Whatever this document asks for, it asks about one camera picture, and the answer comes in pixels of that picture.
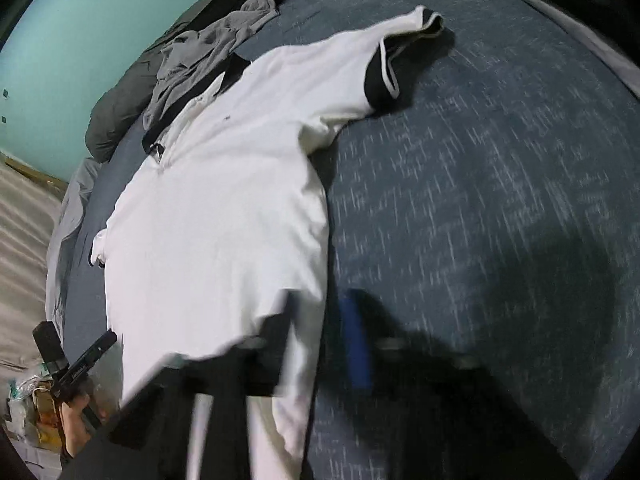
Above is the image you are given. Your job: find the light grey sheet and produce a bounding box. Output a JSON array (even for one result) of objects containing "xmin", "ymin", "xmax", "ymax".
[{"xmin": 45, "ymin": 157, "xmax": 101, "ymax": 341}]

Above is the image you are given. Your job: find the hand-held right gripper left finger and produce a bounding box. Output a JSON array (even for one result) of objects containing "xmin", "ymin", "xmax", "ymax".
[{"xmin": 62, "ymin": 302, "xmax": 298, "ymax": 480}]

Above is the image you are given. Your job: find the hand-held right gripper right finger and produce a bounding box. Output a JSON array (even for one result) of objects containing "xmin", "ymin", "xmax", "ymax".
[{"xmin": 340, "ymin": 287, "xmax": 596, "ymax": 480}]

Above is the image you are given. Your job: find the crumpled grey shirt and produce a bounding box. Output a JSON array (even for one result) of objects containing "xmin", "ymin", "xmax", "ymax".
[{"xmin": 142, "ymin": 0, "xmax": 283, "ymax": 131}]

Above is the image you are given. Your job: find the white polo shirt black trim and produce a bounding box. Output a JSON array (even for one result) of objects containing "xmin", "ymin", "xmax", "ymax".
[{"xmin": 90, "ymin": 5, "xmax": 446, "ymax": 480}]

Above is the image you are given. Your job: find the stack of folded clothes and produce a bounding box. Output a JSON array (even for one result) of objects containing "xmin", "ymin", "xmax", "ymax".
[{"xmin": 497, "ymin": 0, "xmax": 640, "ymax": 98}]

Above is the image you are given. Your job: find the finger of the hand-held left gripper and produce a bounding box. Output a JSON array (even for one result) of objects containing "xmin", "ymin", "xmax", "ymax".
[{"xmin": 66, "ymin": 330, "xmax": 119, "ymax": 377}]

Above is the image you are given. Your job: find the blue patterned bed cover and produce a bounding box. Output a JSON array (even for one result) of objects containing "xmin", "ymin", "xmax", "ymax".
[{"xmin": 45, "ymin": 0, "xmax": 640, "ymax": 480}]

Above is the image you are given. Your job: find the person's left hand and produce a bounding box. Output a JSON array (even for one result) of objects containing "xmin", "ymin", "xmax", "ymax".
[{"xmin": 58, "ymin": 391, "xmax": 107, "ymax": 462}]

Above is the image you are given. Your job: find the dark grey duvet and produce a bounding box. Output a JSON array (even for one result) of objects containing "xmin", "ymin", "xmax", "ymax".
[{"xmin": 85, "ymin": 0, "xmax": 361, "ymax": 163}]

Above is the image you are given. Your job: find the clear plastic bag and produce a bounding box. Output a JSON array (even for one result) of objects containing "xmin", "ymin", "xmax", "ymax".
[{"xmin": 5, "ymin": 375, "xmax": 61, "ymax": 453}]

